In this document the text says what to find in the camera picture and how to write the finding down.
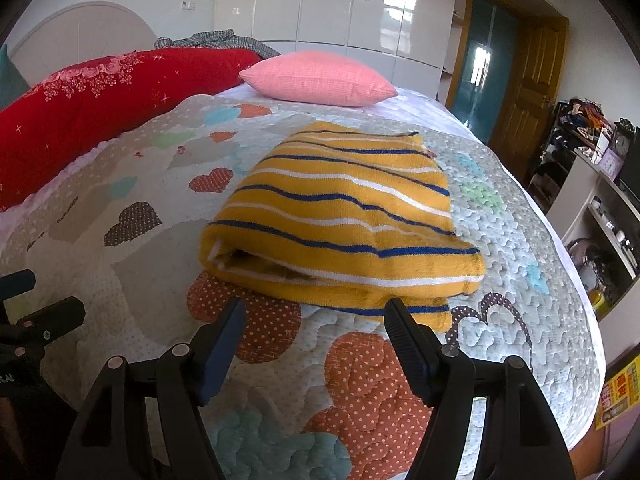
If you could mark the yellow poster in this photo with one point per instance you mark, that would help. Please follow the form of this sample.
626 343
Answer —
619 394

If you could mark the yellow striped knit sweater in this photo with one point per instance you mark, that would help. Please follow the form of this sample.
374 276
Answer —
345 220

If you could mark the red floral quilt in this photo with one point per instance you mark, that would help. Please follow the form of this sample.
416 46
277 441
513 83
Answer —
75 109

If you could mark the teal cushion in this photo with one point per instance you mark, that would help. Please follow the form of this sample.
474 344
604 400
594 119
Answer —
12 83

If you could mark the cluttered clothes rack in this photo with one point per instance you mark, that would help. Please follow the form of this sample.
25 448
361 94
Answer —
575 126

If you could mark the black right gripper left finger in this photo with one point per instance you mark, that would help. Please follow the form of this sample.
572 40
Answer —
142 420

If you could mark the pink pillow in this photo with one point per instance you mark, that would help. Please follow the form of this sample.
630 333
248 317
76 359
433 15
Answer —
318 77

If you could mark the white glossy wardrobe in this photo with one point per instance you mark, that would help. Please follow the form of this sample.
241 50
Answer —
406 41

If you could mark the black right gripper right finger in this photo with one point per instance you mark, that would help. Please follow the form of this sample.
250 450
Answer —
520 438

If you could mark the wooden door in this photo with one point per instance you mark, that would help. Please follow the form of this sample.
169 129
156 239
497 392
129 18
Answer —
507 75

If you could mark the white shelf unit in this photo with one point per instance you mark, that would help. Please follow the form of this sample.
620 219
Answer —
599 227

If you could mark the grey checked cloth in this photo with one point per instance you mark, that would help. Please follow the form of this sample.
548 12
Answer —
218 39

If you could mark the white arched headboard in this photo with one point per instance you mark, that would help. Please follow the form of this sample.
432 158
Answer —
77 34

